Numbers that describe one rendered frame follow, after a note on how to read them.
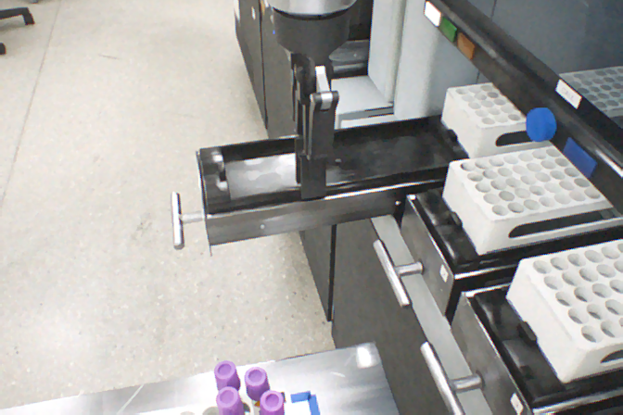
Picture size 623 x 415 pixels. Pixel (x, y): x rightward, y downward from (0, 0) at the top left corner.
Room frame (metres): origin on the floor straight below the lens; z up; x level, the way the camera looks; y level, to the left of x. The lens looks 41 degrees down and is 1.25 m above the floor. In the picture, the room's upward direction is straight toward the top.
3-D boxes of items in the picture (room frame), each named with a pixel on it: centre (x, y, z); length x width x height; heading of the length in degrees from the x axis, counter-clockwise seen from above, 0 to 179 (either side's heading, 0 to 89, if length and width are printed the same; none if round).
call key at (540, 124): (0.39, -0.21, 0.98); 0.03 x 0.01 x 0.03; 14
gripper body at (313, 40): (0.50, 0.00, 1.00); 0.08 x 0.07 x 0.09; 14
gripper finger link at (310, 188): (0.48, -0.01, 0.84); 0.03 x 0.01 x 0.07; 104
